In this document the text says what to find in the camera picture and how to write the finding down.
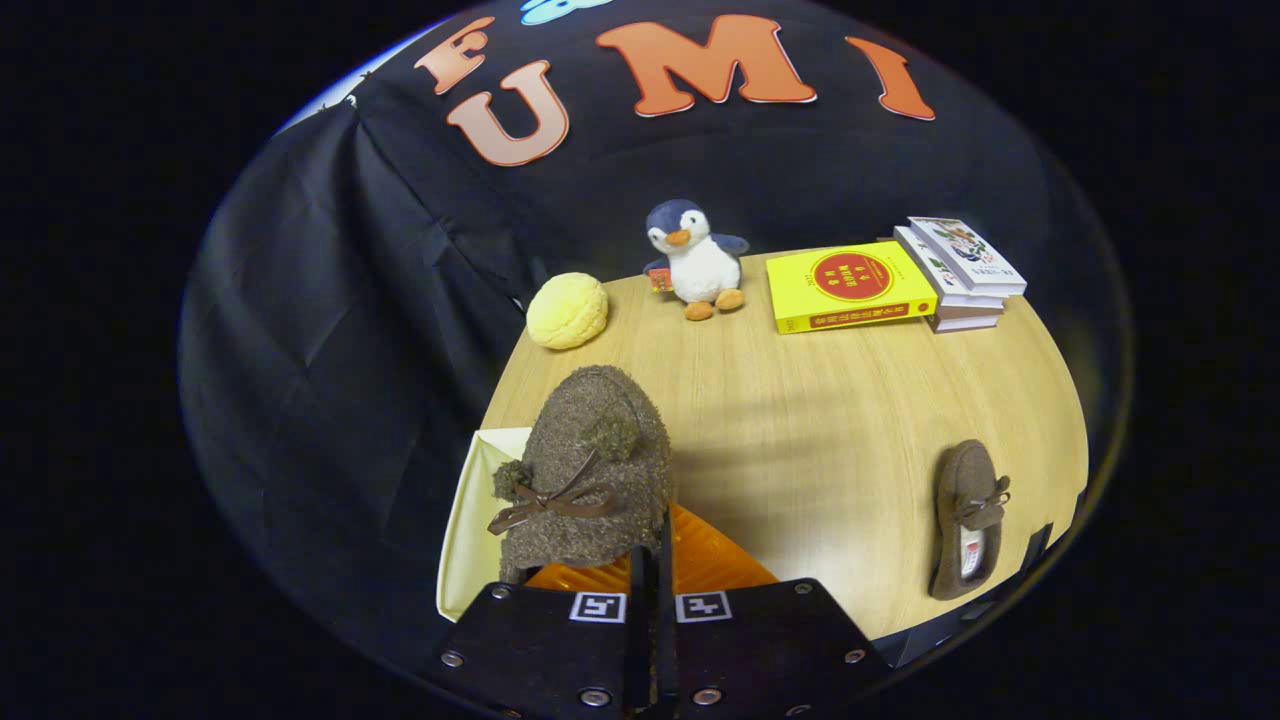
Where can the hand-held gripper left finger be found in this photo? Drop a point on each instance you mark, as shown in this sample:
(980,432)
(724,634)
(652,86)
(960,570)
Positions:
(540,650)

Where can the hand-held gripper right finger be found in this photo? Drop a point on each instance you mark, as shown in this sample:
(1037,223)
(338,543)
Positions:
(760,650)

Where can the beige fabric storage box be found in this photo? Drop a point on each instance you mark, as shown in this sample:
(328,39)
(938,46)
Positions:
(465,540)

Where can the brown fuzzy shoe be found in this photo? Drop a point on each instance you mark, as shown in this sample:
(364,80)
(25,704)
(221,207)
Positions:
(590,450)
(965,480)

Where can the dark flat object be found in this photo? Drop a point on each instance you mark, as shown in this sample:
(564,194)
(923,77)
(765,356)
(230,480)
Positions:
(1038,548)

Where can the yellow bun plush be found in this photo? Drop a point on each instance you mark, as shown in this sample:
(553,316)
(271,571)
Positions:
(567,310)

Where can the yellow book red circle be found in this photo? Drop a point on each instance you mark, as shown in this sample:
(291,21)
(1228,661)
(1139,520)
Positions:
(850,285)

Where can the white book dark cover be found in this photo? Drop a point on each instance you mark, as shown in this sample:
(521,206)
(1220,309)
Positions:
(965,322)

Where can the penguin plush toy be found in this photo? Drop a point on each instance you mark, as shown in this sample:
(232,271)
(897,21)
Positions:
(703,265)

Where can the white illustrated cover book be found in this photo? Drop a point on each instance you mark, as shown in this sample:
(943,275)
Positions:
(965,250)

